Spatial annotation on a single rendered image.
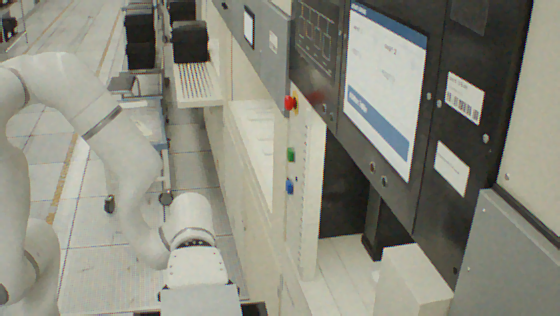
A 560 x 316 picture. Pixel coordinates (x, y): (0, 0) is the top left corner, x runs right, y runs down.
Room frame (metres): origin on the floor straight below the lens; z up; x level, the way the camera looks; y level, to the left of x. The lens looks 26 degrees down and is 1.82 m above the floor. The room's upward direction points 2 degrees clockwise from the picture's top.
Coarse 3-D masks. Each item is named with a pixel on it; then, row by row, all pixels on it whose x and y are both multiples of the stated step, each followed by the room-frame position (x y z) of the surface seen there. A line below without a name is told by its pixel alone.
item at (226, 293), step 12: (180, 288) 0.61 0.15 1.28; (192, 288) 0.61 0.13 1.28; (204, 288) 0.61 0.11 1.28; (216, 288) 0.62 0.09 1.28; (228, 288) 0.62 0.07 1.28; (168, 300) 0.58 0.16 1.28; (180, 300) 0.58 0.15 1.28; (192, 300) 0.58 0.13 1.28; (204, 300) 0.59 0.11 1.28; (216, 300) 0.59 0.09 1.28; (228, 300) 0.59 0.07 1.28; (144, 312) 0.65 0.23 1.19; (156, 312) 0.65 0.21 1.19; (168, 312) 0.55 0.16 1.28; (180, 312) 0.56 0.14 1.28; (192, 312) 0.56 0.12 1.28; (204, 312) 0.56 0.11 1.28; (216, 312) 0.56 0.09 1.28; (228, 312) 0.56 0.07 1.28; (240, 312) 0.56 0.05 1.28; (252, 312) 0.69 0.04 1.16; (264, 312) 0.67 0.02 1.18
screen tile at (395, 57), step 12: (384, 36) 0.76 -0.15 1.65; (384, 48) 0.76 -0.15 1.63; (396, 48) 0.72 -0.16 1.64; (384, 60) 0.75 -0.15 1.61; (396, 60) 0.71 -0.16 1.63; (408, 60) 0.68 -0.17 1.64; (396, 72) 0.71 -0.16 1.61; (408, 72) 0.67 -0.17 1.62; (384, 84) 0.74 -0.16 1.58; (408, 84) 0.67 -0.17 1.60; (384, 96) 0.74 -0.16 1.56; (396, 96) 0.70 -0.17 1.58; (408, 96) 0.66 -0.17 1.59; (384, 108) 0.74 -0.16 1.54; (396, 108) 0.70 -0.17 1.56; (408, 108) 0.66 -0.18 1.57; (408, 120) 0.66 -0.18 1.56
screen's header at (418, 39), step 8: (352, 8) 0.90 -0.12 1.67; (360, 8) 0.86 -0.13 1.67; (368, 8) 0.83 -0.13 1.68; (368, 16) 0.83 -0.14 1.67; (376, 16) 0.79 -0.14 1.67; (384, 16) 0.77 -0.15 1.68; (384, 24) 0.76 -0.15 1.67; (392, 24) 0.74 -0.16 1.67; (400, 24) 0.71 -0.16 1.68; (392, 32) 0.73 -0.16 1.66; (400, 32) 0.71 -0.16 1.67; (408, 32) 0.68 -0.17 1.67; (416, 32) 0.66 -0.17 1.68; (408, 40) 0.68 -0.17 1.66; (416, 40) 0.66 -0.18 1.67; (424, 40) 0.64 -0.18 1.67; (424, 48) 0.64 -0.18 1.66
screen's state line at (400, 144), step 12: (348, 84) 0.89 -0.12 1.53; (348, 96) 0.89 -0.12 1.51; (360, 96) 0.83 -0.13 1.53; (360, 108) 0.83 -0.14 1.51; (372, 108) 0.78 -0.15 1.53; (372, 120) 0.77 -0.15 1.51; (384, 120) 0.73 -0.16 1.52; (384, 132) 0.73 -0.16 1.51; (396, 132) 0.69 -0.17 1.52; (396, 144) 0.68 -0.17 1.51; (408, 144) 0.65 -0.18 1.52
